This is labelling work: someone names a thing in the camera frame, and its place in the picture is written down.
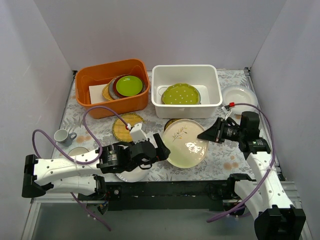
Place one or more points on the green round plate in bin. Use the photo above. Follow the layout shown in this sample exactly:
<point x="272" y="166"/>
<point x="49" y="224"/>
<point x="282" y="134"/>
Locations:
<point x="129" y="85"/>

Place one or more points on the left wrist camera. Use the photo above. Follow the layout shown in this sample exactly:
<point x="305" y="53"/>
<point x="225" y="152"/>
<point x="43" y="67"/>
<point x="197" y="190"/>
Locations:
<point x="138" y="134"/>

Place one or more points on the yellow brown patterned plate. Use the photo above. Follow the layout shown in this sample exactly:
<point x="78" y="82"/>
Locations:
<point x="168" y="123"/>

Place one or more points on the white watermelon pattern plate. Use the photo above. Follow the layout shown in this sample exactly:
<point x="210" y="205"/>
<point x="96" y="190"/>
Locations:
<point x="198" y="96"/>

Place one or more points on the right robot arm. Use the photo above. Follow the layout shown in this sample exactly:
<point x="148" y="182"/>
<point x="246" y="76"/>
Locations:
<point x="274" y="214"/>

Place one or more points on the teal white dotted mug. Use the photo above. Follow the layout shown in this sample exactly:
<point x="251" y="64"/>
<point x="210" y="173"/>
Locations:
<point x="64" y="138"/>

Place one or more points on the round woven bamboo mat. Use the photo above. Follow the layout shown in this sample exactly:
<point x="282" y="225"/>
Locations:
<point x="119" y="130"/>

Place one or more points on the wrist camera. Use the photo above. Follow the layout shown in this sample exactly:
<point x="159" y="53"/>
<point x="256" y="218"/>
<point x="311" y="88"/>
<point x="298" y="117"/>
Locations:
<point x="228" y="110"/>
<point x="138" y="134"/>

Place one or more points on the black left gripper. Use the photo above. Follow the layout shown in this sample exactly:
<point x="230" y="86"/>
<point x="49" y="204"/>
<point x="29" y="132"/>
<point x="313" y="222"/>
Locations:
<point x="155" y="149"/>

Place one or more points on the white paper in bin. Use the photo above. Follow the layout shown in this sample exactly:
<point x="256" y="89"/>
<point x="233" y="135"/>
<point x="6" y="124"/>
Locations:
<point x="96" y="94"/>

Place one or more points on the white deep bowl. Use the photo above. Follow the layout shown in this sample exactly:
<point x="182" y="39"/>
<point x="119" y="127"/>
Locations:
<point x="239" y="94"/>

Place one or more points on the white plastic bin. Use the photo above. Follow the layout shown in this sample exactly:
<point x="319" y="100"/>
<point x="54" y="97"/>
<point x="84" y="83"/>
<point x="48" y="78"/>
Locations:
<point x="204" y="77"/>

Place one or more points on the aluminium frame rail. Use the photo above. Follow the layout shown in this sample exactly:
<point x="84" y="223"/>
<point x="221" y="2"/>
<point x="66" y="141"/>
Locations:
<point x="100" y="188"/>

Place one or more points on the white scalloped paper plate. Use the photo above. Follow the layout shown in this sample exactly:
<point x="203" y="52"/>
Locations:
<point x="133" y="176"/>

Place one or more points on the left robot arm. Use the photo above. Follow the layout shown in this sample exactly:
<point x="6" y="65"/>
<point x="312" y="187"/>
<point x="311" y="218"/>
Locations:
<point x="40" y="174"/>

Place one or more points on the dark red plate in bin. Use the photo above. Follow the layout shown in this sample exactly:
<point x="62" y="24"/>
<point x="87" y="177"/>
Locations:
<point x="117" y="93"/>

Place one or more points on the small white bowl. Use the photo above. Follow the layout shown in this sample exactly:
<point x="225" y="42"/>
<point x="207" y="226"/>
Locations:
<point x="78" y="151"/>

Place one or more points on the orange plastic bin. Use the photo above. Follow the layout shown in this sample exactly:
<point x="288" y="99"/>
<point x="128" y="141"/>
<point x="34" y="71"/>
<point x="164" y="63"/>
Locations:
<point x="104" y="74"/>

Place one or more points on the green polka dot plate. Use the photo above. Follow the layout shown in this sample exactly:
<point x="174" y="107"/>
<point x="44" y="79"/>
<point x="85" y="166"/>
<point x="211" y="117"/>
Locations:
<point x="179" y="94"/>

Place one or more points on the cream plate with twig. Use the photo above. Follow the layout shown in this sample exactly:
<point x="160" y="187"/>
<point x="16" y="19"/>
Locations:
<point x="186" y="149"/>

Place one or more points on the woven mat in bin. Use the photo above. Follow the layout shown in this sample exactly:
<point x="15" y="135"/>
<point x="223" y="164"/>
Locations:
<point x="105" y="93"/>

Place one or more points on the grey plate in bin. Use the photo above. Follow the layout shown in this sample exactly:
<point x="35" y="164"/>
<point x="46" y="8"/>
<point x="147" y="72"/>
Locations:
<point x="111" y="92"/>

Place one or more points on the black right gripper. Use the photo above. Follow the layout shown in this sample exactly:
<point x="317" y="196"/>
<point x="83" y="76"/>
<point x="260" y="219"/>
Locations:
<point x="220" y="130"/>

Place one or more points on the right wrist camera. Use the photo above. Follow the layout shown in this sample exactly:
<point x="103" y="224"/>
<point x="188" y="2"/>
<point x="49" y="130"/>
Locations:
<point x="228" y="110"/>

